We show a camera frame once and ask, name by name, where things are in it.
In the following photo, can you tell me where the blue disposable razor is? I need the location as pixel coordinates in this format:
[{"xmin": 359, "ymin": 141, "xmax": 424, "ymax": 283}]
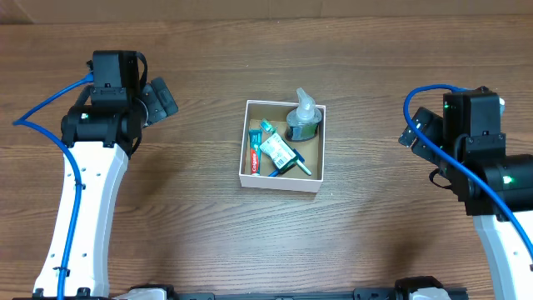
[{"xmin": 269, "ymin": 148, "xmax": 305, "ymax": 177}]

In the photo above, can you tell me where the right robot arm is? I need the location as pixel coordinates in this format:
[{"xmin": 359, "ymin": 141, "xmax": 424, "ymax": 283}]
[{"xmin": 399, "ymin": 103, "xmax": 532, "ymax": 299}]

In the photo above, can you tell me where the right blue cable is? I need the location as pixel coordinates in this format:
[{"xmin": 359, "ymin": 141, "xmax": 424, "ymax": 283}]
[{"xmin": 402, "ymin": 83, "xmax": 533, "ymax": 259}]

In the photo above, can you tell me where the clear soap pump bottle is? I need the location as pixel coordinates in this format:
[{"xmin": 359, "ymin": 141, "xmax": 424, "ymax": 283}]
[{"xmin": 286, "ymin": 87, "xmax": 322, "ymax": 142}]

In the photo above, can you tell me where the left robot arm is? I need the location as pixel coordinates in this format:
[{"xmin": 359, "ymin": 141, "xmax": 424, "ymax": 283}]
[{"xmin": 33, "ymin": 138, "xmax": 132, "ymax": 299}]

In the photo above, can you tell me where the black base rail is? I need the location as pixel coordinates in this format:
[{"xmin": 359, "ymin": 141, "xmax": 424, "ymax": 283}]
[{"xmin": 112, "ymin": 276, "xmax": 469, "ymax": 300}]

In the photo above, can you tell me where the green white toothbrush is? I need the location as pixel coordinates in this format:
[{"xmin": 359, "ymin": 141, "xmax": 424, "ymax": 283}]
[{"xmin": 260, "ymin": 119, "xmax": 312, "ymax": 176}]

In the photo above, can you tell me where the white cardboard box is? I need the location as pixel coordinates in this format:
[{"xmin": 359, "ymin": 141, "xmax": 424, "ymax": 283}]
[{"xmin": 238, "ymin": 100, "xmax": 326, "ymax": 193}]

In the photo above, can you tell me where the Colgate toothpaste tube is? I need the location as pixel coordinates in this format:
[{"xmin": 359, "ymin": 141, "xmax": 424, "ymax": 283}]
[{"xmin": 249, "ymin": 129, "xmax": 262, "ymax": 176}]

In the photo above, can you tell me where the white green soap packet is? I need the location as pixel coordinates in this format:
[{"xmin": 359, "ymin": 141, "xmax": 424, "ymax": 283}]
[{"xmin": 259, "ymin": 133, "xmax": 298, "ymax": 173}]

